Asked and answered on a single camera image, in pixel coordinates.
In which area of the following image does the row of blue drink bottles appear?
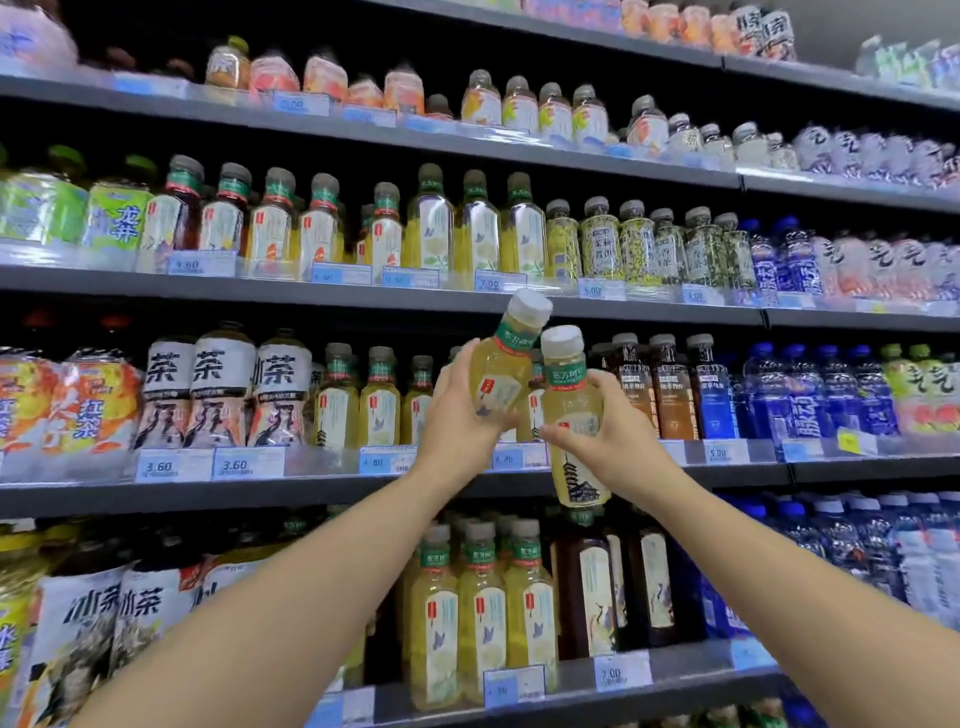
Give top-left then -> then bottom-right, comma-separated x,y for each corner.
738,341 -> 901,453

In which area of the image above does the large orange label tea bottle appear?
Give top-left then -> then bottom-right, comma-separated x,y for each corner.
0,309 -> 61,455
45,313 -> 144,455

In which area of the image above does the row of pink drink bottles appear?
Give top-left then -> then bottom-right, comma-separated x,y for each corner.
525,0 -> 740,54

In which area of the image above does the row of white printed bottles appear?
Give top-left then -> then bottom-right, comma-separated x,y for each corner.
793,123 -> 960,190

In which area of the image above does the person's left forearm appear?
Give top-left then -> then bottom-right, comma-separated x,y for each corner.
71,465 -> 470,728

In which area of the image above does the large green label tea bottle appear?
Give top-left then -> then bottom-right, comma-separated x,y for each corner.
81,153 -> 159,256
0,144 -> 90,249

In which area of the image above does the person's right hand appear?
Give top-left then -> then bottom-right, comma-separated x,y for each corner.
538,369 -> 685,516

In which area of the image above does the blue label drink bottle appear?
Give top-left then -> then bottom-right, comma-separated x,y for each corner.
742,219 -> 781,301
776,216 -> 825,297

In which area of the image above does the large yellow label bottle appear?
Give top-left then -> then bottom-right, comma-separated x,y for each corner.
0,525 -> 80,728

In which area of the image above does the pale purple drink pack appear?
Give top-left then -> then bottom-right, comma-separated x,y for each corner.
0,0 -> 80,74

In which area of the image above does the row of pale pastel bottles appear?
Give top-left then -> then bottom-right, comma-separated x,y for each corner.
855,33 -> 960,93

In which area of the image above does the person's right forearm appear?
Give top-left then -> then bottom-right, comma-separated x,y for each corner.
645,480 -> 960,728

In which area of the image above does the yellow tea bottle white cap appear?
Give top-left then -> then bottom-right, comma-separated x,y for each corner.
540,324 -> 612,510
470,288 -> 554,444

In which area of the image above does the large white black tea bottle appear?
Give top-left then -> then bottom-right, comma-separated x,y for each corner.
196,540 -> 290,605
247,328 -> 313,449
183,322 -> 258,450
18,562 -> 132,728
112,558 -> 200,676
135,336 -> 198,451

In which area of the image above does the blue label grey cap bottle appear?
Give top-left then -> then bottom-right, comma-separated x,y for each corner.
686,333 -> 740,441

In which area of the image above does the row of pink printed bottles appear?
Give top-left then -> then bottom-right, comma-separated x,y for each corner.
813,232 -> 960,305

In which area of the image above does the brown tea bottle grey cap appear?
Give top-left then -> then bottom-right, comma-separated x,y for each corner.
648,333 -> 700,442
611,333 -> 661,440

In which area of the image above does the dark brown tea bottle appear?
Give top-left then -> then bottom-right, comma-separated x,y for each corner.
626,510 -> 680,648
551,510 -> 620,661

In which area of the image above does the dark tea bottle red collar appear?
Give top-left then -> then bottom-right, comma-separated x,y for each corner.
138,154 -> 205,273
363,181 -> 406,286
246,166 -> 297,264
197,162 -> 253,256
297,172 -> 342,280

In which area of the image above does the green cap pink label bottle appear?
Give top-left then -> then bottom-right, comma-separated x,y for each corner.
907,343 -> 960,436
879,343 -> 939,436

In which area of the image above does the yellow tea bottle green cap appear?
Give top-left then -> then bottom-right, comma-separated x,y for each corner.
403,162 -> 456,275
455,168 -> 502,282
500,171 -> 549,282

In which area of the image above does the white bottle black print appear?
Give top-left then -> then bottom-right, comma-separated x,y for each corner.
761,9 -> 798,63
731,3 -> 766,57

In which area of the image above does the orange bottle green cap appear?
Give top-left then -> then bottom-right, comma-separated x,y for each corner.
204,35 -> 252,91

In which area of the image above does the row of green patterned bottles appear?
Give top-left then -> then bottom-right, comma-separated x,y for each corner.
545,196 -> 759,294

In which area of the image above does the grey metal shelf board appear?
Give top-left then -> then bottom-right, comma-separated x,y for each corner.
0,264 -> 960,333
0,450 -> 960,520
0,73 -> 960,217
307,637 -> 789,728
367,0 -> 960,114

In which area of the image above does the row of clear water bottles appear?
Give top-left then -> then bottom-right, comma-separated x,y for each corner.
738,491 -> 960,631

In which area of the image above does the white blue price tag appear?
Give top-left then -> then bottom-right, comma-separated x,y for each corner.
483,665 -> 546,710
307,686 -> 376,728
731,637 -> 777,671
594,651 -> 654,693

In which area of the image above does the person's left hand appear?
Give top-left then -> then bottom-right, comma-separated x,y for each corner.
411,339 -> 528,492

